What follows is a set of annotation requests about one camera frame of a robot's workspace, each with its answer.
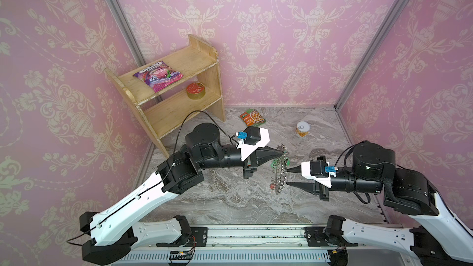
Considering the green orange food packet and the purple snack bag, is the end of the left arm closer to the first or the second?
the purple snack bag

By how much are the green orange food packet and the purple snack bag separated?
0.52 m

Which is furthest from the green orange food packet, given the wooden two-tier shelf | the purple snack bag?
the purple snack bag

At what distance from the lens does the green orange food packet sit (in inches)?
45.2

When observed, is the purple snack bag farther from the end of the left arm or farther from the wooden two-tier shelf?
the end of the left arm

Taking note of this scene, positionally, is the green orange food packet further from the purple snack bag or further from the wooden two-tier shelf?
the purple snack bag

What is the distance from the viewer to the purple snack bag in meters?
0.69
